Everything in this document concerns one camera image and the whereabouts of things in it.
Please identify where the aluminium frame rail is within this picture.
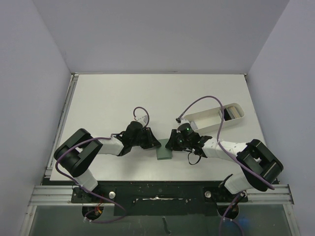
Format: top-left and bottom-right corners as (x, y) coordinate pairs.
(22, 74), (299, 236)

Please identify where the white plastic tray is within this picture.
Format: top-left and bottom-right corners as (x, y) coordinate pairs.
(183, 103), (245, 134)

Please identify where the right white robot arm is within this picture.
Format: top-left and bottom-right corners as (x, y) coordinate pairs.
(165, 123), (284, 201)

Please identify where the stack of credit cards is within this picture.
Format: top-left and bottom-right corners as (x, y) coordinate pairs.
(219, 106), (242, 121)

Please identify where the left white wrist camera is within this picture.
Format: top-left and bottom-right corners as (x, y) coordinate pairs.
(135, 115), (149, 127)

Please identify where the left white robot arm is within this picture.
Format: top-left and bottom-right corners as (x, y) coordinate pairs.
(54, 121), (161, 202)

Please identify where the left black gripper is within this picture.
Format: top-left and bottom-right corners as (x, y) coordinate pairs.
(131, 127), (160, 149)

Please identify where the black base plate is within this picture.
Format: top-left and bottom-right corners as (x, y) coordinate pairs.
(71, 181), (235, 216)

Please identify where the green leather card holder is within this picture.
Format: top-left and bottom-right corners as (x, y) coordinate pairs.
(156, 139), (173, 160)

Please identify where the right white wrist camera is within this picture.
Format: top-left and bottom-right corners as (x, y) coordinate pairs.
(176, 118), (198, 130)

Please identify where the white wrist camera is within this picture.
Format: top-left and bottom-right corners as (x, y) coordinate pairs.
(176, 118), (198, 130)
(135, 115), (149, 127)

